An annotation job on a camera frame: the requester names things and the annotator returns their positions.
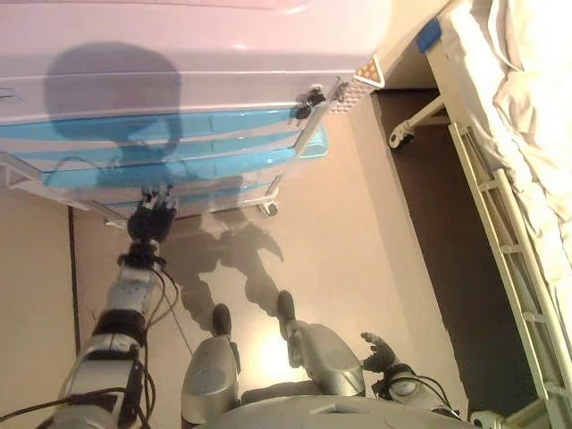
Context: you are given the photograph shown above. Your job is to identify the white bedsheet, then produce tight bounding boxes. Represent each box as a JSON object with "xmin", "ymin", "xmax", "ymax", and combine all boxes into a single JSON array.
[{"xmin": 486, "ymin": 0, "xmax": 572, "ymax": 288}]

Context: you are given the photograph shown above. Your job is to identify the white medical cart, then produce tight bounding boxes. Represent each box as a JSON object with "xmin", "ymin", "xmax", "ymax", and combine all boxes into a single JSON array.
[{"xmin": 0, "ymin": 0, "xmax": 391, "ymax": 225}]

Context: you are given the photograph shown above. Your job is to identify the silver cart latch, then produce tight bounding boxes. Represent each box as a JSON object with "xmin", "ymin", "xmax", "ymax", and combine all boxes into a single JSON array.
[{"xmin": 330, "ymin": 77, "xmax": 351, "ymax": 102}]

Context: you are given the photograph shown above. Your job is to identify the black keys in lock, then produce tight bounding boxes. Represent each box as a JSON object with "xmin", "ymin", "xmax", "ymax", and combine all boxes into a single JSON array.
[{"xmin": 290, "ymin": 86, "xmax": 327, "ymax": 124}]

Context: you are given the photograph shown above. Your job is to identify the blue bed corner bumper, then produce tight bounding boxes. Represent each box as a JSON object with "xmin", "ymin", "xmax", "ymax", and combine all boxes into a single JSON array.
[{"xmin": 415, "ymin": 17, "xmax": 444, "ymax": 52}]

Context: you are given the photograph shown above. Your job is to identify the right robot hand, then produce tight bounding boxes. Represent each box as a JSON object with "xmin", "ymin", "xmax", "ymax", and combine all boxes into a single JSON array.
[{"xmin": 360, "ymin": 331, "xmax": 402, "ymax": 375}]

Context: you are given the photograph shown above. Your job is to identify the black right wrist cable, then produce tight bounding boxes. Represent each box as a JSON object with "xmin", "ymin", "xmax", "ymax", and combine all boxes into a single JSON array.
[{"xmin": 400, "ymin": 376, "xmax": 462, "ymax": 422}]

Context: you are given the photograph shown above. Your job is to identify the grey robot torso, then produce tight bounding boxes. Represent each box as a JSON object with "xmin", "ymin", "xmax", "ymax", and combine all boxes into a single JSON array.
[{"xmin": 205, "ymin": 391, "xmax": 468, "ymax": 429}]

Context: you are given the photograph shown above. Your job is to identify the white bed side rail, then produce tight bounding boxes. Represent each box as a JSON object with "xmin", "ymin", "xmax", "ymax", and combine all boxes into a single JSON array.
[{"xmin": 448, "ymin": 121, "xmax": 572, "ymax": 424}]

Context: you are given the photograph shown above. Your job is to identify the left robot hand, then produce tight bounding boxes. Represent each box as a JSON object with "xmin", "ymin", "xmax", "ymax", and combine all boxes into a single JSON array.
[{"xmin": 127, "ymin": 182, "xmax": 179, "ymax": 244}]

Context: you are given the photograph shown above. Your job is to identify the white drawer blue handle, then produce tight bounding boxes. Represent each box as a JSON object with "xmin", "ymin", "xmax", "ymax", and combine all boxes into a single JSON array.
[
  {"xmin": 66, "ymin": 173, "xmax": 279, "ymax": 203},
  {"xmin": 35, "ymin": 149, "xmax": 291, "ymax": 189},
  {"xmin": 0, "ymin": 106, "xmax": 306, "ymax": 147},
  {"xmin": 8, "ymin": 131, "xmax": 301, "ymax": 164}
]

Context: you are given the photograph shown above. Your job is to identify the white hospital bed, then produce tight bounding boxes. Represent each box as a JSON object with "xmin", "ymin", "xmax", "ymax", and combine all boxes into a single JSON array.
[{"xmin": 386, "ymin": 0, "xmax": 572, "ymax": 429}]

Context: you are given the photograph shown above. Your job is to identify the bed caster wheel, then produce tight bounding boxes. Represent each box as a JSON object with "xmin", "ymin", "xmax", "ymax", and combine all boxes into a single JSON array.
[{"xmin": 387, "ymin": 126, "xmax": 415, "ymax": 151}]

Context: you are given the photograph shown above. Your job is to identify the white mesh basket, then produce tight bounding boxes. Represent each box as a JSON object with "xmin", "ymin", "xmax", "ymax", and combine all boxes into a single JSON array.
[{"xmin": 332, "ymin": 52, "xmax": 386, "ymax": 116}]

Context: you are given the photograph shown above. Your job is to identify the silver left robot leg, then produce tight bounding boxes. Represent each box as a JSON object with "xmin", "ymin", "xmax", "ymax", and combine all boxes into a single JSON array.
[{"xmin": 181, "ymin": 303, "xmax": 244, "ymax": 426}]

